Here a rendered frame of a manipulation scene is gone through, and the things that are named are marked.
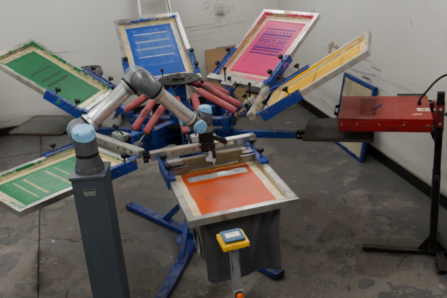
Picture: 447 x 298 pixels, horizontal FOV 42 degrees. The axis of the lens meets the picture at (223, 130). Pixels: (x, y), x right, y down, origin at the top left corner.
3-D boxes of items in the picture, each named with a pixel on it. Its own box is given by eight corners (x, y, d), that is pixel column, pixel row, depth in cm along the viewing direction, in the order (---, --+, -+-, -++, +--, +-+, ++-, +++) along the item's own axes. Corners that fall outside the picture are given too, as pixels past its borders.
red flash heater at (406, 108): (432, 110, 401) (433, 94, 397) (438, 135, 360) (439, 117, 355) (342, 110, 416) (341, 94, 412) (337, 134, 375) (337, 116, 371)
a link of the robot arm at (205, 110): (194, 105, 336) (208, 102, 339) (196, 123, 340) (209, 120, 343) (199, 109, 329) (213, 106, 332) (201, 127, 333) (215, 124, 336)
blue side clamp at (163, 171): (177, 188, 333) (175, 177, 330) (168, 189, 332) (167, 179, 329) (167, 168, 360) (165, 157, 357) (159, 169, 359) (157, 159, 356)
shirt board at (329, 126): (374, 129, 413) (374, 118, 410) (373, 151, 377) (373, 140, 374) (193, 126, 447) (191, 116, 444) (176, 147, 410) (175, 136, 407)
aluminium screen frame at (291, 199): (299, 204, 301) (298, 197, 300) (189, 228, 288) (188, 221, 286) (251, 150, 373) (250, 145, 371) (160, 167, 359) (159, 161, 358)
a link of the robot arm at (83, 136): (77, 158, 291) (72, 133, 287) (72, 149, 303) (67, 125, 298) (101, 153, 296) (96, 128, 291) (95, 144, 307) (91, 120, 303)
